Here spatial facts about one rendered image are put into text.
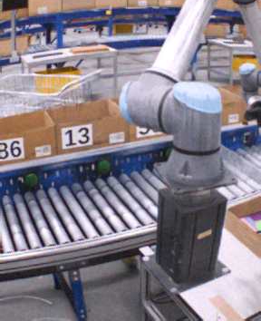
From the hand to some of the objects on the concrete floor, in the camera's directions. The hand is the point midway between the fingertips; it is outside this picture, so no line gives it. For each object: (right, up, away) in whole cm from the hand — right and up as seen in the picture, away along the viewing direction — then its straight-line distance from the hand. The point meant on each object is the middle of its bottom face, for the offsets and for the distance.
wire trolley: (-139, -40, +204) cm, 250 cm away
